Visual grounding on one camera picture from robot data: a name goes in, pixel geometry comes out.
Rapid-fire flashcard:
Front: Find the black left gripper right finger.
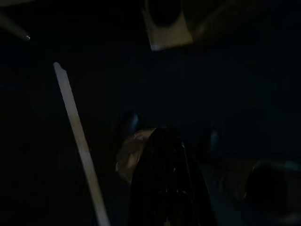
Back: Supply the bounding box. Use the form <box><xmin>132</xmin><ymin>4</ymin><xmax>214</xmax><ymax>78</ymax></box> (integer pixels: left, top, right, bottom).
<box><xmin>166</xmin><ymin>127</ymin><xmax>212</xmax><ymax>226</ymax></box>

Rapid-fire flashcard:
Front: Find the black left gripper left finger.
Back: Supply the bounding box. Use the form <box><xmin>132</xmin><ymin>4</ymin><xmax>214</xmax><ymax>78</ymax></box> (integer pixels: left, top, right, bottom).
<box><xmin>130</xmin><ymin>127</ymin><xmax>170</xmax><ymax>226</ymax></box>

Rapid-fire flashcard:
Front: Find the white flat stick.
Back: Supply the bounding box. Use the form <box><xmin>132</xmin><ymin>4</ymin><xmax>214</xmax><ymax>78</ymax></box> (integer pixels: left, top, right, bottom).
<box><xmin>53</xmin><ymin>61</ymin><xmax>111</xmax><ymax>226</ymax></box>

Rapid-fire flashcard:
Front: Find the wooden table with metal legs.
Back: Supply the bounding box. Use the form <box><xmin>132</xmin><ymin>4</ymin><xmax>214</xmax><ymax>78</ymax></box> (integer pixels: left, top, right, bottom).
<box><xmin>0</xmin><ymin>13</ymin><xmax>32</xmax><ymax>41</ymax></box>

